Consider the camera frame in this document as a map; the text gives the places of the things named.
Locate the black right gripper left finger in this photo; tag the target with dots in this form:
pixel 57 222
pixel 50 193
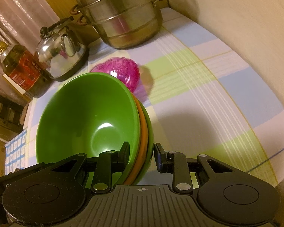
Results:
pixel 105 165

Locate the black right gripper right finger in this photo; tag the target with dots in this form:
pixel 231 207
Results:
pixel 178 165

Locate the green plastic bowl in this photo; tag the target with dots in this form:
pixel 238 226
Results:
pixel 150 145
pixel 90 114

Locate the orange plastic bowl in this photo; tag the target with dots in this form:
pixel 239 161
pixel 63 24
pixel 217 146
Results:
pixel 142 151

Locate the blue white checkered cloth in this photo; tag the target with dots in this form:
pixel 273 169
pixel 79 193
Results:
pixel 15 153

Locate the dark shelf rack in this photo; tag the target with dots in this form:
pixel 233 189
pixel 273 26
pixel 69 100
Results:
pixel 10 114

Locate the checkered tablecloth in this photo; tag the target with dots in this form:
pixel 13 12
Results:
pixel 202 97

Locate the pink glass bowl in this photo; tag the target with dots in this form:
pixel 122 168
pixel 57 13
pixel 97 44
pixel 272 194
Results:
pixel 124 69

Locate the stainless steel kettle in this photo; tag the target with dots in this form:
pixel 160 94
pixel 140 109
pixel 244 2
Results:
pixel 59 51

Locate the cooking oil bottle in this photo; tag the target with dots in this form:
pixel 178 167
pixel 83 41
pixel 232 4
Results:
pixel 22 68

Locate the stainless steel steamer pot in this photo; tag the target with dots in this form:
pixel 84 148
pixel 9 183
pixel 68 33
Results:
pixel 121 24

